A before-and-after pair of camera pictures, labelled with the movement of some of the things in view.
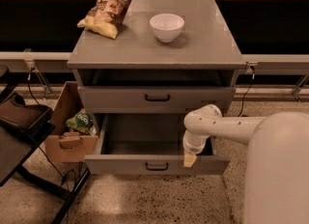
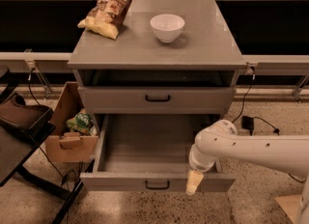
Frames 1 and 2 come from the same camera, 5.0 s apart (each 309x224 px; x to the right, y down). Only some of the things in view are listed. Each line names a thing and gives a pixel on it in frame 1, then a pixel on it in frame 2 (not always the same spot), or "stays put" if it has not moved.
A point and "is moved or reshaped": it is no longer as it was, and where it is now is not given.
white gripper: [192, 148] -> [199, 163]
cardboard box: [62, 145] stays put
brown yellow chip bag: [110, 12] stays put
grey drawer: [148, 144] is moved or reshaped
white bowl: [167, 27] stays put
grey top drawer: [153, 99] stays put
